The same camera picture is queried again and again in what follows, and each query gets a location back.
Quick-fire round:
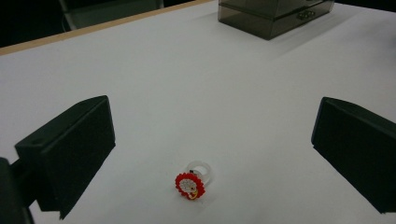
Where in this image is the red flower ring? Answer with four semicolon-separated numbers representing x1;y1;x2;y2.
174;160;215;202

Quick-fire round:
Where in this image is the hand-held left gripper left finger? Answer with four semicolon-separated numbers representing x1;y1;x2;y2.
14;94;117;220

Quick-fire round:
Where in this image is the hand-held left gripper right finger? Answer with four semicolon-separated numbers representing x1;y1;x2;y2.
310;96;396;215

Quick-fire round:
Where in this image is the smoky transparent jewelry box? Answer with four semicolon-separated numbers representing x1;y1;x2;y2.
218;0;336;41

